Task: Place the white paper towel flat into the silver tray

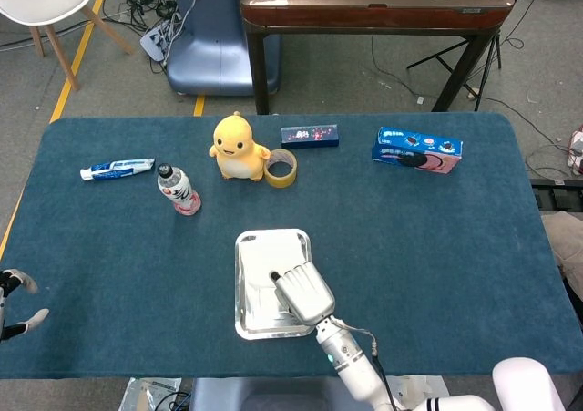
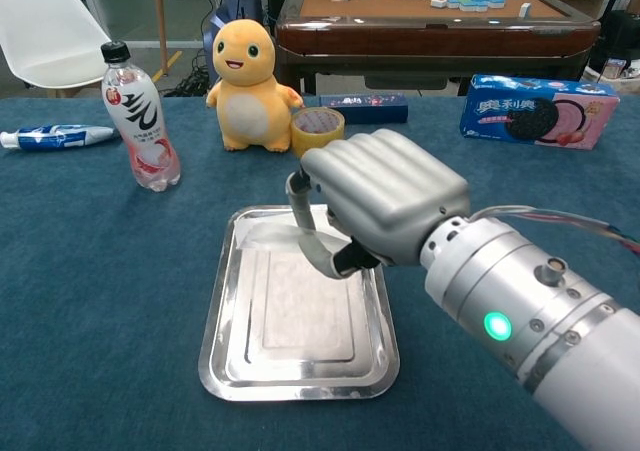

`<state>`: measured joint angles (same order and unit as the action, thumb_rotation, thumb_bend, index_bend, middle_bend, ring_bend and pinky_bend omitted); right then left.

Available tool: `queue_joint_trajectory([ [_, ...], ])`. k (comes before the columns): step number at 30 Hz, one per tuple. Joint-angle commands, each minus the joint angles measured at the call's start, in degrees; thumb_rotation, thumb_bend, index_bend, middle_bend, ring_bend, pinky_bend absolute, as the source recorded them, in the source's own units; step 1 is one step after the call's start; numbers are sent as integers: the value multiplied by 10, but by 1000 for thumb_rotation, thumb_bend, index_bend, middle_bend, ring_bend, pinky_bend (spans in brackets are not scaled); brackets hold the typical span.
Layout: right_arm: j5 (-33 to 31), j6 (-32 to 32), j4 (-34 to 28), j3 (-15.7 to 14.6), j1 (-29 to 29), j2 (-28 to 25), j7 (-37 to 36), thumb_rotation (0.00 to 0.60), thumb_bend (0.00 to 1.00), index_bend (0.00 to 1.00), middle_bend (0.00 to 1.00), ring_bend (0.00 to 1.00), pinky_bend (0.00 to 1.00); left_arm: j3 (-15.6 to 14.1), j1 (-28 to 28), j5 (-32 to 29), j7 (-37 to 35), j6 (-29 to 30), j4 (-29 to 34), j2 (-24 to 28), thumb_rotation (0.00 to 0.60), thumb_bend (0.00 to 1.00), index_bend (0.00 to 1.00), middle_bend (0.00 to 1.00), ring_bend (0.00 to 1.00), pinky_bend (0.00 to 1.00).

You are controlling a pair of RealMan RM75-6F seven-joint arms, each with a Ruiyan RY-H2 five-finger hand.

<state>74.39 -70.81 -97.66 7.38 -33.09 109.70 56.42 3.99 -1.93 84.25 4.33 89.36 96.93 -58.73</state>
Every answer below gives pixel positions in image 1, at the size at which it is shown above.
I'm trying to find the blue grey robot torso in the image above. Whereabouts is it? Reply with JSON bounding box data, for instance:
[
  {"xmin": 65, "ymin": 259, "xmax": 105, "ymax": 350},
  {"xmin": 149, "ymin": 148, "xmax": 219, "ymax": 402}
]
[{"xmin": 189, "ymin": 376, "xmax": 388, "ymax": 411}]

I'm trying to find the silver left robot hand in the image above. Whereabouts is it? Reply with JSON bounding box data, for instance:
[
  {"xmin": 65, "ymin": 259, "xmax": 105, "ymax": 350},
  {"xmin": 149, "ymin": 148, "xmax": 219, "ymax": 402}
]
[{"xmin": 0, "ymin": 268, "xmax": 50, "ymax": 342}]

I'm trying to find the yellow tape roll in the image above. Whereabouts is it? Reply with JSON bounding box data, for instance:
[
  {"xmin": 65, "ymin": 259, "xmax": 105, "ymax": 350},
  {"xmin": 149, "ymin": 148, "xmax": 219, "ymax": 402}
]
[{"xmin": 264, "ymin": 149, "xmax": 299, "ymax": 189}]

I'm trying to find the clear plastic bag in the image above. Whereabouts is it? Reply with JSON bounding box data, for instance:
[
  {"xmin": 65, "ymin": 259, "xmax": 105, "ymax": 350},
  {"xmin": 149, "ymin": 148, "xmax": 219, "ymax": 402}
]
[{"xmin": 120, "ymin": 376, "xmax": 183, "ymax": 411}]

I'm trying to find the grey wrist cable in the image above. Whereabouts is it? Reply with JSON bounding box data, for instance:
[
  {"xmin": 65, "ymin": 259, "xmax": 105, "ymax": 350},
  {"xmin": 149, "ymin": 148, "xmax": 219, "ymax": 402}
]
[{"xmin": 333, "ymin": 317, "xmax": 397, "ymax": 407}]

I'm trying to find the white power strip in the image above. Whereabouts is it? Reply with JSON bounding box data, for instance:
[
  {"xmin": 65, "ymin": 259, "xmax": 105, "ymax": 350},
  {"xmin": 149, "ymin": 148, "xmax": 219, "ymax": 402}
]
[{"xmin": 139, "ymin": 18, "xmax": 181, "ymax": 61}]

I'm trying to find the pink white bag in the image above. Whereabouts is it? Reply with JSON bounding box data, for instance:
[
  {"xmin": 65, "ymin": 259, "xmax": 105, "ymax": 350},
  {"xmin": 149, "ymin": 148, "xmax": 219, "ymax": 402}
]
[{"xmin": 567, "ymin": 126, "xmax": 583, "ymax": 175}]

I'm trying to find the shiny metal tray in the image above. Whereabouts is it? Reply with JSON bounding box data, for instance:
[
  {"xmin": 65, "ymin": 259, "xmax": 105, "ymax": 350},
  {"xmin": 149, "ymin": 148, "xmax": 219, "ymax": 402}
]
[{"xmin": 234, "ymin": 228, "xmax": 320, "ymax": 342}]

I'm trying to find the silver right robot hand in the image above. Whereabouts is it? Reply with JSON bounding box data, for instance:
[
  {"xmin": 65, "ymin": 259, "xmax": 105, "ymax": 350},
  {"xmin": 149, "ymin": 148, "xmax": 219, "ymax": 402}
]
[{"xmin": 269, "ymin": 261, "xmax": 337, "ymax": 326}]

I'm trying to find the blue pink cookie box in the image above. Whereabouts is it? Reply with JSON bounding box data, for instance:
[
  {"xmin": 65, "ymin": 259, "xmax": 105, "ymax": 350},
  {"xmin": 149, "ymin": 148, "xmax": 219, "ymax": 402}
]
[{"xmin": 371, "ymin": 126, "xmax": 464, "ymax": 176}]

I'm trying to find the clear pink drink bottle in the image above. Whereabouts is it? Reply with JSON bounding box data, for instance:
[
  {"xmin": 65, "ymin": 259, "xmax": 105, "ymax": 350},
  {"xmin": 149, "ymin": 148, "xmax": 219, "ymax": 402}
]
[{"xmin": 156, "ymin": 162, "xmax": 202, "ymax": 217}]

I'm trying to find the brown mahjong table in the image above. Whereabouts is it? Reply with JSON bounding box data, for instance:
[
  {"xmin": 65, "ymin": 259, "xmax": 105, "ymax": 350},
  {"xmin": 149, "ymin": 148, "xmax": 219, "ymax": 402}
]
[{"xmin": 240, "ymin": 0, "xmax": 516, "ymax": 115}]

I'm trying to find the black metal rail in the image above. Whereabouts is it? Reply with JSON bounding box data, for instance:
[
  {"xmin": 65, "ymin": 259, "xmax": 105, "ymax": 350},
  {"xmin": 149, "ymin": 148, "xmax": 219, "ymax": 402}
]
[{"xmin": 530, "ymin": 178, "xmax": 583, "ymax": 211}]

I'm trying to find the white crumpled paper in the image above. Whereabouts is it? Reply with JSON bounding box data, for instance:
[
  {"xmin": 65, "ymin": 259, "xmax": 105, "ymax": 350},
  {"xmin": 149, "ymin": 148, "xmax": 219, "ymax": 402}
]
[{"xmin": 382, "ymin": 374, "xmax": 452, "ymax": 411}]

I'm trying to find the blue felt table cloth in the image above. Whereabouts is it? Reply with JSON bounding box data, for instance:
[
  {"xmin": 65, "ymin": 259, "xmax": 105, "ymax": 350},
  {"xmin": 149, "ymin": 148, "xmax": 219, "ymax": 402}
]
[{"xmin": 0, "ymin": 112, "xmax": 579, "ymax": 380}]

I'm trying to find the dark blue narrow box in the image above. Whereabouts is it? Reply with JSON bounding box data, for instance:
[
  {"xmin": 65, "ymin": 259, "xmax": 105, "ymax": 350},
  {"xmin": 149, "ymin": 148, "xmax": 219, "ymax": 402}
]
[{"xmin": 281, "ymin": 124, "xmax": 340, "ymax": 149}]

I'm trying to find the blue grey machine base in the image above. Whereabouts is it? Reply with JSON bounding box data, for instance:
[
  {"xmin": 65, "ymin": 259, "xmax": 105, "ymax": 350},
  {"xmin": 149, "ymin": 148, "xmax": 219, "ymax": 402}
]
[{"xmin": 164, "ymin": 0, "xmax": 281, "ymax": 97}]

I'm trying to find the long black floor cable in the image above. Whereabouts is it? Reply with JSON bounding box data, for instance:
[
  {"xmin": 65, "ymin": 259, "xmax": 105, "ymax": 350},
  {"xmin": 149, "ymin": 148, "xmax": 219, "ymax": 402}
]
[{"xmin": 370, "ymin": 32, "xmax": 575, "ymax": 180}]

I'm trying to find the blue white toothpaste tube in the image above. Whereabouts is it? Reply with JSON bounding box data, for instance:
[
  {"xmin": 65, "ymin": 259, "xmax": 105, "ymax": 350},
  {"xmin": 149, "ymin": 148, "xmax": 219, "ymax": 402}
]
[{"xmin": 79, "ymin": 157, "xmax": 157, "ymax": 181}]

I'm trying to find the black tripod stand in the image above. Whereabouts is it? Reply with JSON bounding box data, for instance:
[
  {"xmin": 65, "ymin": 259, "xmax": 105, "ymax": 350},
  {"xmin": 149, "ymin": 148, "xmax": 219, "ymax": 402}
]
[{"xmin": 406, "ymin": 0, "xmax": 534, "ymax": 111}]

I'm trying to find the yellow plush dinosaur toy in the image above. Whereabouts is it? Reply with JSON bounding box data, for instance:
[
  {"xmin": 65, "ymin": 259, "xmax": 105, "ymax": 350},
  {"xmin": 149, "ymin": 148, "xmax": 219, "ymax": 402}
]
[{"xmin": 209, "ymin": 111, "xmax": 272, "ymax": 183}]

